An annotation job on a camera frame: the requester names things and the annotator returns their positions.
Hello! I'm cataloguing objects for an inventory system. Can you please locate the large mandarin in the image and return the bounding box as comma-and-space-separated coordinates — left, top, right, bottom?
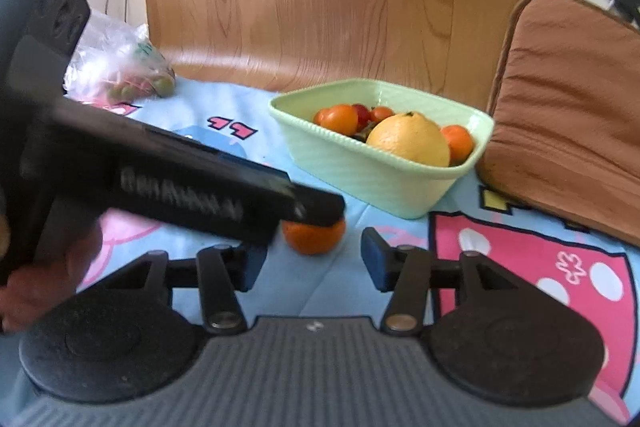
441, 125, 475, 165

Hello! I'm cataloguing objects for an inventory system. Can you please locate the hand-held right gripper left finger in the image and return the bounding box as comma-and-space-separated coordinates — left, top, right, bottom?
100, 243, 268, 335

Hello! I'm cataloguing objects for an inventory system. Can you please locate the person's left hand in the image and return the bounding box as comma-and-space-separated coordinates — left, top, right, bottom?
0, 212, 104, 334

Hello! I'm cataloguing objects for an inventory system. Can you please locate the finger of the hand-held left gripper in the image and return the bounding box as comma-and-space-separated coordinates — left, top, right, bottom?
277, 183, 347, 228

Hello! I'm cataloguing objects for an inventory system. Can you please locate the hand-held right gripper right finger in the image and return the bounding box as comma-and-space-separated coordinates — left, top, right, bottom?
361, 227, 543, 335

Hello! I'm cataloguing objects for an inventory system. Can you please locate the clear plastic bag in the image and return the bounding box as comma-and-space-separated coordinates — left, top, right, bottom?
62, 11, 176, 108

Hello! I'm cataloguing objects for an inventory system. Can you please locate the yellow grapefruit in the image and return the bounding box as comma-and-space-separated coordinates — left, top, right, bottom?
366, 112, 451, 168

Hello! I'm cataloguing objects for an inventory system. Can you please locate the light green plastic basket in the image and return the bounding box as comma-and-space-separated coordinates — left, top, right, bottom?
268, 78, 495, 220

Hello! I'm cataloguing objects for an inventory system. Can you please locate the cartoon pig printed blanket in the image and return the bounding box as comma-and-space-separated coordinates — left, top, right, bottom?
0, 77, 640, 427

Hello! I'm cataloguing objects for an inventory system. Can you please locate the large orange tomato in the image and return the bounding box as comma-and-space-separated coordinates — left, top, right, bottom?
314, 105, 360, 135

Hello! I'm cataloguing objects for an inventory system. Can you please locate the brown cushion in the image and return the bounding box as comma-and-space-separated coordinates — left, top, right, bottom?
475, 0, 640, 249

